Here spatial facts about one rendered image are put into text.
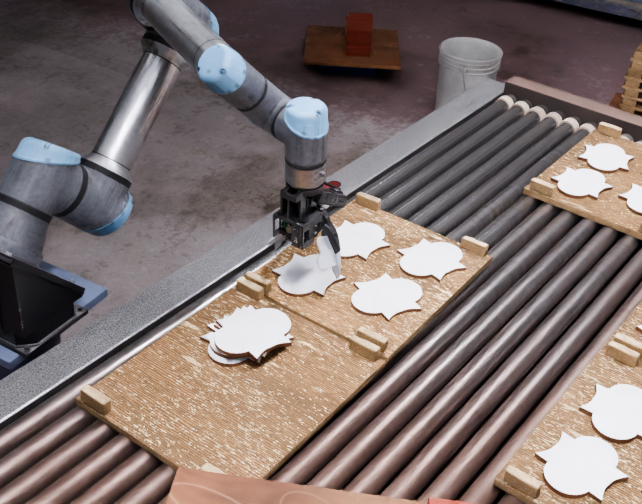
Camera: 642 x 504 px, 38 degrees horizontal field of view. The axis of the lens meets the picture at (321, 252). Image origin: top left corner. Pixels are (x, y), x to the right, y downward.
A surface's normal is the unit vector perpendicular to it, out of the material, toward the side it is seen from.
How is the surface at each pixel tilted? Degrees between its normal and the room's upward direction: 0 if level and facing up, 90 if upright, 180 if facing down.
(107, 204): 80
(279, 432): 0
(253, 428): 0
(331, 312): 0
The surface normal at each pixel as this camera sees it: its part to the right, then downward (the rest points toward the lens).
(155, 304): 0.05, -0.82
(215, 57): -0.53, -0.34
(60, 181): 0.75, 0.25
